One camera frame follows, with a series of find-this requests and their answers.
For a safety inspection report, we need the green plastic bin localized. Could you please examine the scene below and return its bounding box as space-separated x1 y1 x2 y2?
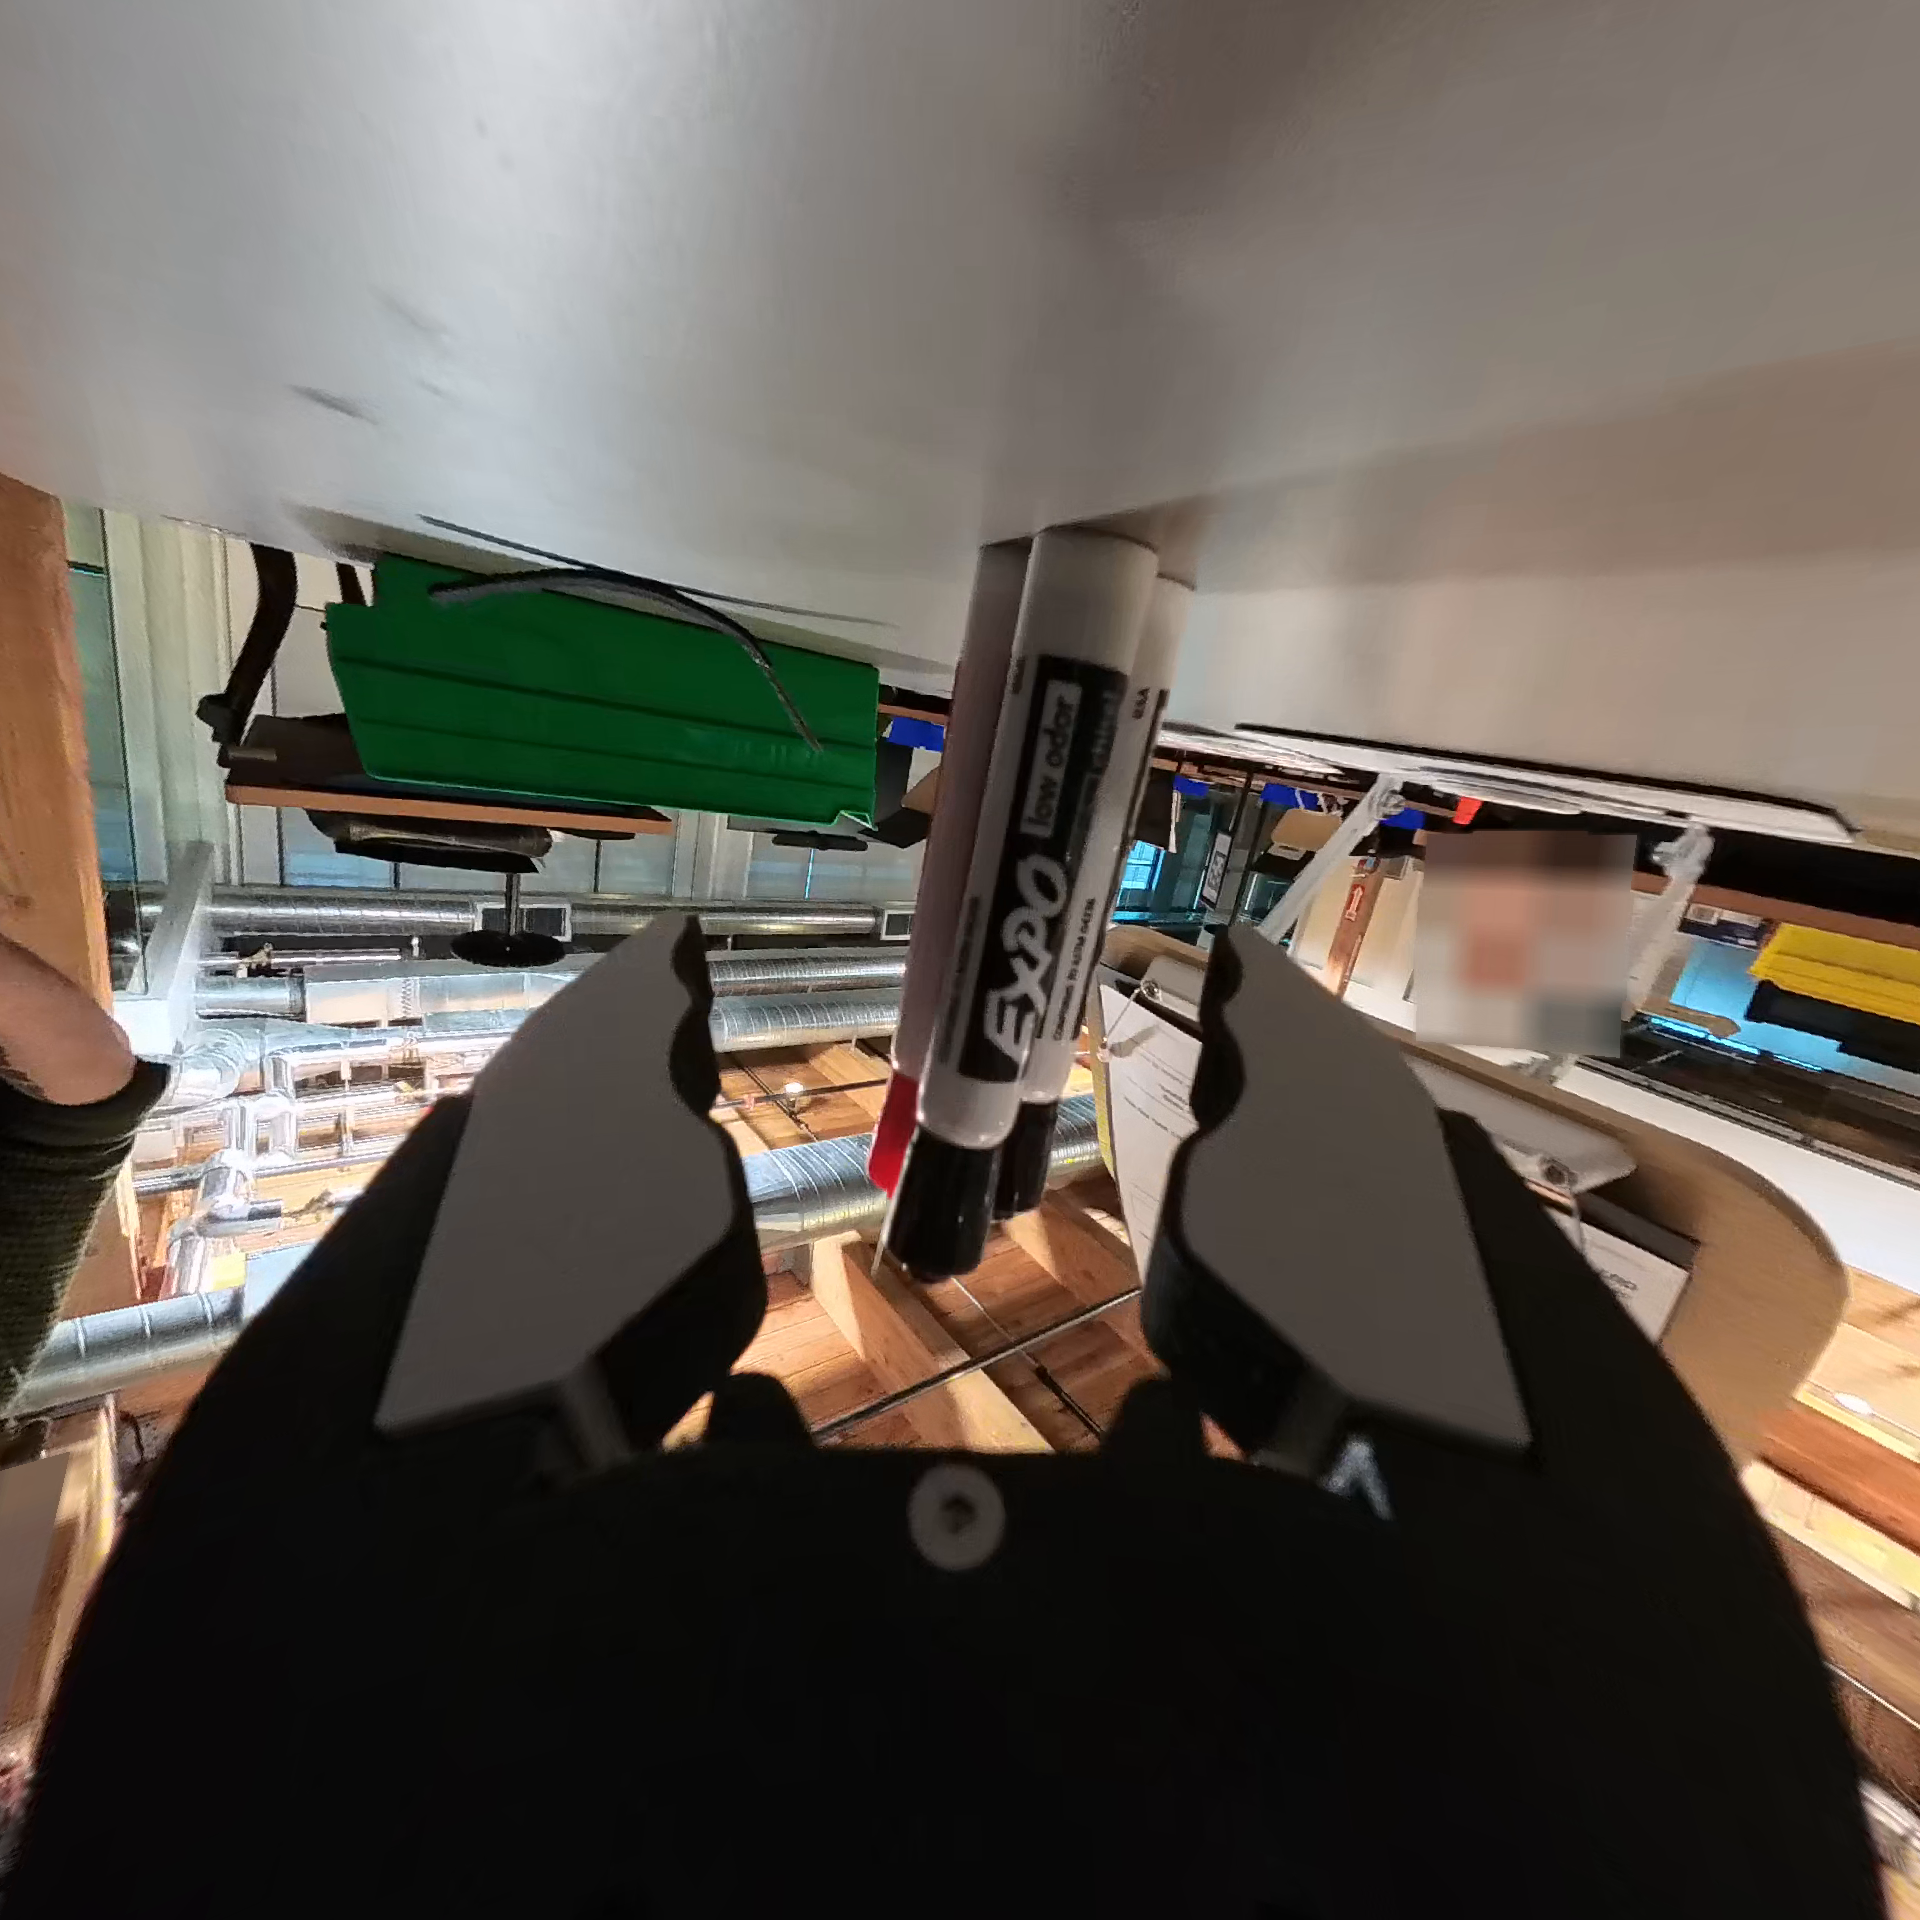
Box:
323 556 887 828

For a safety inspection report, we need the person's left forearm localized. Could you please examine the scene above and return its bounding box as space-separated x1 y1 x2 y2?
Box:
0 1054 169 1403

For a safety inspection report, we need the wooden post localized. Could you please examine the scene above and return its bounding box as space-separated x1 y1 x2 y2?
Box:
0 472 115 999

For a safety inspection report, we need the wooden work table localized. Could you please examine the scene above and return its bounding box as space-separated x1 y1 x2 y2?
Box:
223 772 677 836

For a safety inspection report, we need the yellow plastic bin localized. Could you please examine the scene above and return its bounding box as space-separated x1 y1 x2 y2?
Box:
1747 921 1920 1034

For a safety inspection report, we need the printed instruction sheet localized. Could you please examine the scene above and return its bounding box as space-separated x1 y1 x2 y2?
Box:
1102 983 1204 1279

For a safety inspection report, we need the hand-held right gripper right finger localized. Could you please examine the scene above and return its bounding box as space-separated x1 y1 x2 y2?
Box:
1141 923 1535 1480

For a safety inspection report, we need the silver ventilation duct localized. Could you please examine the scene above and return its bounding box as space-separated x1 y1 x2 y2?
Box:
209 883 917 939
742 1102 1112 1234
299 948 1112 1057
0 1288 248 1415

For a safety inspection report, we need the red dry-erase marker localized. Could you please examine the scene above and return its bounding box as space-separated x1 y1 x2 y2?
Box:
867 538 1038 1200

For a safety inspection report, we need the black dry-erase marker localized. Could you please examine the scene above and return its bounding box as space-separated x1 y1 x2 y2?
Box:
895 529 1161 1288
990 576 1203 1222

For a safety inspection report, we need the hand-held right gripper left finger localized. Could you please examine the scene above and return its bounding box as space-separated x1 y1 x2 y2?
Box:
373 914 771 1471

